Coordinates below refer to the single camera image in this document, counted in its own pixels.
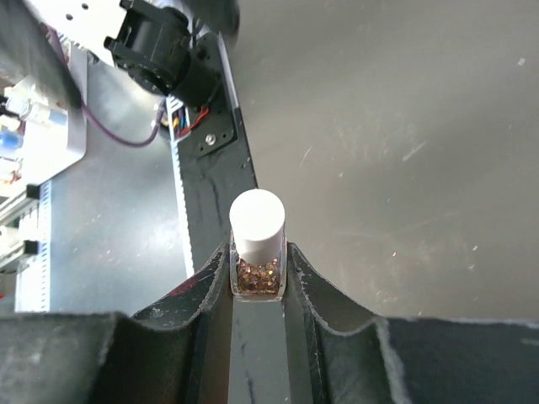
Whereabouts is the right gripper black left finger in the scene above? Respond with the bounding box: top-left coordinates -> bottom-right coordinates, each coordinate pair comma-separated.
1,243 -> 229,403

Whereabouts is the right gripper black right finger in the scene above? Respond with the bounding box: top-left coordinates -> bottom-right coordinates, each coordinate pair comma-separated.
284,244 -> 538,403

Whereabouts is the glitter nail polish bottle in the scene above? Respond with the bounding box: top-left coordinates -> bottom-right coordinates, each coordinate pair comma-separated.
229,189 -> 287,302

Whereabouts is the white slotted cable duct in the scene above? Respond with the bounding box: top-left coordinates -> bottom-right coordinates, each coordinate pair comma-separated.
14,181 -> 52,312

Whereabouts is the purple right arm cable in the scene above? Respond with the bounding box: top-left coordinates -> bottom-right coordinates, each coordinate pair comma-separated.
45,24 -> 169,147

